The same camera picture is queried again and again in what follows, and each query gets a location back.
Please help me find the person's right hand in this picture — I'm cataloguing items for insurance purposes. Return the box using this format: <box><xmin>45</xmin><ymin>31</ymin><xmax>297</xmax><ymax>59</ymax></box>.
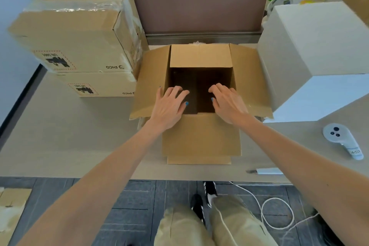
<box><xmin>207</xmin><ymin>83</ymin><xmax>251</xmax><ymax>125</ymax></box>

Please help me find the person's left hand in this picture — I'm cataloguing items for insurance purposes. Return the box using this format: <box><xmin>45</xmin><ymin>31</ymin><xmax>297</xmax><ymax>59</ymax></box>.
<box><xmin>149</xmin><ymin>85</ymin><xmax>191</xmax><ymax>133</ymax></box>

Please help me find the white box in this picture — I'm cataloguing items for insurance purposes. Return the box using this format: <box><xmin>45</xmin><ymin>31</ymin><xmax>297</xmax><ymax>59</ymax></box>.
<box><xmin>261</xmin><ymin>61</ymin><xmax>369</xmax><ymax>123</ymax></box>
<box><xmin>257</xmin><ymin>1</ymin><xmax>369</xmax><ymax>99</ymax></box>

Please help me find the white utility knife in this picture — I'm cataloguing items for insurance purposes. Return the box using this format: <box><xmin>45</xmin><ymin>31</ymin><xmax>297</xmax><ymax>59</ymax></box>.
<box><xmin>246</xmin><ymin>168</ymin><xmax>284</xmax><ymax>175</ymax></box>

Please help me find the person's left forearm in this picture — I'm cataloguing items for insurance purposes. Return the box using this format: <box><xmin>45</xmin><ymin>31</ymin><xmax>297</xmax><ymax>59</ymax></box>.
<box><xmin>17</xmin><ymin>121</ymin><xmax>162</xmax><ymax>246</ymax></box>

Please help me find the person's right forearm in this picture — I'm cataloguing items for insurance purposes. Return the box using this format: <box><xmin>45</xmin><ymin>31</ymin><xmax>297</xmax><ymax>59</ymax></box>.
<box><xmin>239</xmin><ymin>116</ymin><xmax>369</xmax><ymax>246</ymax></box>

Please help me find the black striped shoe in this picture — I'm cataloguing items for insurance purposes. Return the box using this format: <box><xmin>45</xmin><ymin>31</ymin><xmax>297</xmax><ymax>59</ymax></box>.
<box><xmin>190</xmin><ymin>194</ymin><xmax>207</xmax><ymax>226</ymax></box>
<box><xmin>203</xmin><ymin>181</ymin><xmax>218</xmax><ymax>208</ymax></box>

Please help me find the mauve desk divider panel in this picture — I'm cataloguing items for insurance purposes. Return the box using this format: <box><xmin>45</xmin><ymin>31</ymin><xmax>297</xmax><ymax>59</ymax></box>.
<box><xmin>130</xmin><ymin>0</ymin><xmax>270</xmax><ymax>45</ymax></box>

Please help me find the white handheld controller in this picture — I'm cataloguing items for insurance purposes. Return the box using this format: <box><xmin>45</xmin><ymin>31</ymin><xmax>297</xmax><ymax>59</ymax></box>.
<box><xmin>322</xmin><ymin>123</ymin><xmax>364</xmax><ymax>161</ymax></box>

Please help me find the white tape roll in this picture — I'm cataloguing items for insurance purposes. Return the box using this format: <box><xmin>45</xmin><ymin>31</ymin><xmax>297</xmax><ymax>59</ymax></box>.
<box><xmin>266</xmin><ymin>0</ymin><xmax>294</xmax><ymax>14</ymax></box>

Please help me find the white floor cable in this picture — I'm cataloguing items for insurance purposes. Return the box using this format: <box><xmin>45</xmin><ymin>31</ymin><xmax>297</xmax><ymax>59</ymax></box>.
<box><xmin>229</xmin><ymin>181</ymin><xmax>319</xmax><ymax>238</ymax></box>

